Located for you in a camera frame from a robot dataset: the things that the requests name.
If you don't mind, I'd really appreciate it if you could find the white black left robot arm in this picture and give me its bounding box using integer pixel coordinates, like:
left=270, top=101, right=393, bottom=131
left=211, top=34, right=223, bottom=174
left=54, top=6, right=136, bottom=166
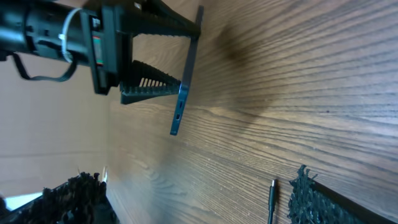
left=1, top=0, right=204, bottom=106

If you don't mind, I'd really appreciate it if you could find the dark blue Galaxy smartphone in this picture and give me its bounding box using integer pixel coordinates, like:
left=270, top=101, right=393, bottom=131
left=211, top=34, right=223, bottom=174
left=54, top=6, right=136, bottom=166
left=169, top=4, right=205, bottom=136

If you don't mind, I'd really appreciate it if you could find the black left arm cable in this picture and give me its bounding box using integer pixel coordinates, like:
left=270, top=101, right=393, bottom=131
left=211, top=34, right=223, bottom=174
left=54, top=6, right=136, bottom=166
left=11, top=52, right=78, bottom=83

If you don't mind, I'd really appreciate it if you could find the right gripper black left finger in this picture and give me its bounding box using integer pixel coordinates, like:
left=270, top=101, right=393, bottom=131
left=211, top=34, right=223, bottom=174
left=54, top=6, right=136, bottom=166
left=1, top=172, right=120, bottom=224

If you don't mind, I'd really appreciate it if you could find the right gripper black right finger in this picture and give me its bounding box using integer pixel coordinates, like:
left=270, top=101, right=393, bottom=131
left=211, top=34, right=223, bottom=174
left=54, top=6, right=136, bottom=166
left=287, top=165, right=397, bottom=224

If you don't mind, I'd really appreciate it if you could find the black USB charging cable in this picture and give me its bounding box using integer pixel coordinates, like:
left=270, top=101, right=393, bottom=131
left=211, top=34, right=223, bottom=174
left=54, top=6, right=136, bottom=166
left=267, top=179, right=277, bottom=224

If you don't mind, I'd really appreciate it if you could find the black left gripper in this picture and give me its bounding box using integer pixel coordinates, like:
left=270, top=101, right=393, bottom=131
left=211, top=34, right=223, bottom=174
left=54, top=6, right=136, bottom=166
left=80, top=0, right=201, bottom=105

